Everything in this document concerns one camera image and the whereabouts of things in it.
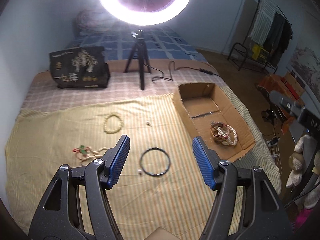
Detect pink plaid bed sheet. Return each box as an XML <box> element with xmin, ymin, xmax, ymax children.
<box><xmin>21</xmin><ymin>59</ymin><xmax>227</xmax><ymax>117</ymax></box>

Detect black tripod stand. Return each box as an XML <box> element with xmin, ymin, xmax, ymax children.
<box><xmin>124</xmin><ymin>29</ymin><xmax>151</xmax><ymax>90</ymax></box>

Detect white cables on floor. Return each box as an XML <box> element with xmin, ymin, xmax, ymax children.
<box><xmin>262</xmin><ymin>127</ymin><xmax>283</xmax><ymax>176</ymax></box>

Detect yellow striped cloth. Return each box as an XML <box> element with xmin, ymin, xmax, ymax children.
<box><xmin>4</xmin><ymin>86</ymin><xmax>282</xmax><ymax>240</ymax></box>

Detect white ring light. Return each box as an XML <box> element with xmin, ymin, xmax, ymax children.
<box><xmin>96</xmin><ymin>0</ymin><xmax>194</xmax><ymax>27</ymax></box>

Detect dark hanging clothes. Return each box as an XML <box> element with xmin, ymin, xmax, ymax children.
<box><xmin>263</xmin><ymin>12</ymin><xmax>293</xmax><ymax>67</ymax></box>

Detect blue patterned blanket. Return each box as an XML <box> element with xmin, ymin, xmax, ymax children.
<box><xmin>67</xmin><ymin>27</ymin><xmax>206</xmax><ymax>62</ymax></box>

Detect black bangle ring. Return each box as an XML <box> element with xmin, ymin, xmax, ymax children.
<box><xmin>139</xmin><ymin>147</ymin><xmax>171</xmax><ymax>177</ymax></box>

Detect plush toy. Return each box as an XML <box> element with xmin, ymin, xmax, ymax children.
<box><xmin>285</xmin><ymin>134</ymin><xmax>310</xmax><ymax>189</ymax></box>

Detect brown cardboard box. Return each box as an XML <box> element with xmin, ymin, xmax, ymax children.
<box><xmin>173</xmin><ymin>83</ymin><xmax>255</xmax><ymax>162</ymax></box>

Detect cream bead bracelet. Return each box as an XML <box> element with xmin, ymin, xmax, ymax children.
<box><xmin>103</xmin><ymin>113</ymin><xmax>125</xmax><ymax>134</ymax></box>

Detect black clothes rack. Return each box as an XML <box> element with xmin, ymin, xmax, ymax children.
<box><xmin>227</xmin><ymin>0</ymin><xmax>293</xmax><ymax>74</ymax></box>

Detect black device on floor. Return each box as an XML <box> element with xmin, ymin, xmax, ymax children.
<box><xmin>261</xmin><ymin>109</ymin><xmax>277</xmax><ymax>125</ymax></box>

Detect yellow box on rack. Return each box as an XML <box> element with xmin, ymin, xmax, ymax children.
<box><xmin>252</xmin><ymin>43</ymin><xmax>269</xmax><ymax>62</ymax></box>

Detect pile of jewelry in box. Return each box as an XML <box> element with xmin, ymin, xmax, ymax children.
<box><xmin>210</xmin><ymin>121</ymin><xmax>238</xmax><ymax>146</ymax></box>

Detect pearl necklace with red-green charm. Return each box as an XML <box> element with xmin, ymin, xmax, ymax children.
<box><xmin>72</xmin><ymin>144</ymin><xmax>109</xmax><ymax>166</ymax></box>

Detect folded floral quilt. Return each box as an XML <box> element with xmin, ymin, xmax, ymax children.
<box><xmin>75</xmin><ymin>9</ymin><xmax>118</xmax><ymax>33</ymax></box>

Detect black snack bag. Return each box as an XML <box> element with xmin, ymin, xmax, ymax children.
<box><xmin>49</xmin><ymin>46</ymin><xmax>111</xmax><ymax>88</ymax></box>

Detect striped white towel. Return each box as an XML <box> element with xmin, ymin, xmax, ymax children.
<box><xmin>248</xmin><ymin>0</ymin><xmax>277</xmax><ymax>46</ymax></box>

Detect wall painting scroll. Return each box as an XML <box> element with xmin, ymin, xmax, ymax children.
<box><xmin>289</xmin><ymin>34</ymin><xmax>319</xmax><ymax>102</ymax></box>

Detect black power cable with switch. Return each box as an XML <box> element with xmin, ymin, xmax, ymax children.
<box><xmin>151</xmin><ymin>60</ymin><xmax>223</xmax><ymax>82</ymax></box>

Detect orange covered furniture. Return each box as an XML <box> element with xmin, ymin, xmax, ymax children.
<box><xmin>256</xmin><ymin>72</ymin><xmax>305</xmax><ymax>105</ymax></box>

